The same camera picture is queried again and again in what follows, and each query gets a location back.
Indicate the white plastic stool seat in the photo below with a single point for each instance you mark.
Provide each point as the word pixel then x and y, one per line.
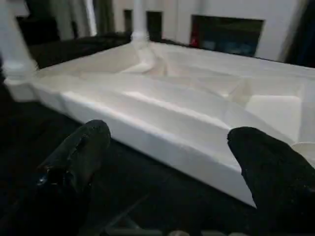
pixel 172 110

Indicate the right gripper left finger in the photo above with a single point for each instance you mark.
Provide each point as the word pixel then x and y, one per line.
pixel 73 177

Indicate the white plastic table leg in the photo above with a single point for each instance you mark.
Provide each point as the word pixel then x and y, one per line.
pixel 14 49
pixel 139 24

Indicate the grey curtain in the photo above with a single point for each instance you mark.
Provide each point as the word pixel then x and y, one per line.
pixel 105 14

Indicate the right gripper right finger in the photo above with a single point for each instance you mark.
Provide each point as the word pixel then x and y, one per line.
pixel 283 191

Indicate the white cabinet with glass doors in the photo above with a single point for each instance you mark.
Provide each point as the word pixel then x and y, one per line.
pixel 221 7

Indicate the black work mat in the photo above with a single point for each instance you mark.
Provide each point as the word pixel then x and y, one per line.
pixel 147 186

